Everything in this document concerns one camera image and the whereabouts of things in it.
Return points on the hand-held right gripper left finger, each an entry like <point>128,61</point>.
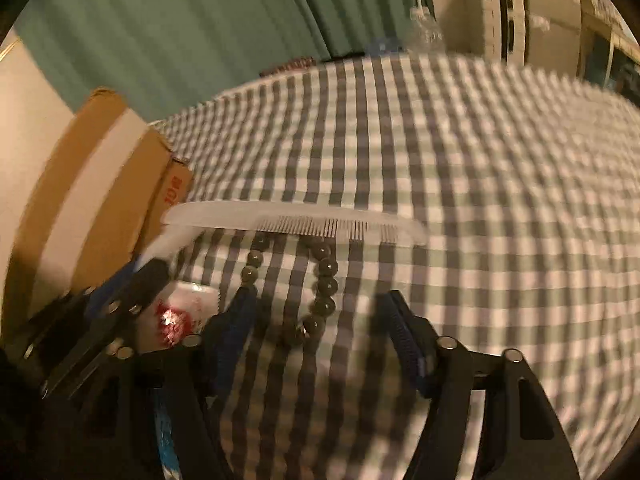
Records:
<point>237,330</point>

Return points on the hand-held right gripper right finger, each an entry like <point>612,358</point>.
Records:
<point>405,340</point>

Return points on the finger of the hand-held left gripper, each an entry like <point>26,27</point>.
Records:
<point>145,285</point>
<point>107,292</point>

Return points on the brown cardboard box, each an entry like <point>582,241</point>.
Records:
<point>100,185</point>

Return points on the white plastic comb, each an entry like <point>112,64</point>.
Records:
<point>225,212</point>

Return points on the red and white small box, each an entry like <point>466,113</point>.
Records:
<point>185,305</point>

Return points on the grey checked blanket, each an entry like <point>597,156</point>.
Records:
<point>450,185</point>

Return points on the patterned bag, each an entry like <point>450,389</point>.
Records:
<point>292,65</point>

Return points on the green curtain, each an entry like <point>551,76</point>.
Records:
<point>200,25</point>

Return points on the large clear water bottle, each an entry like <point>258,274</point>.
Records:
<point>425,32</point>

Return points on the white drawer cabinet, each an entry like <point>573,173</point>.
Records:
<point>492,20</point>

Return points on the beige cabinet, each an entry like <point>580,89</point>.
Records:
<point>552,20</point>

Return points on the gold wall trim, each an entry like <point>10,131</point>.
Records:
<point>9,50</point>

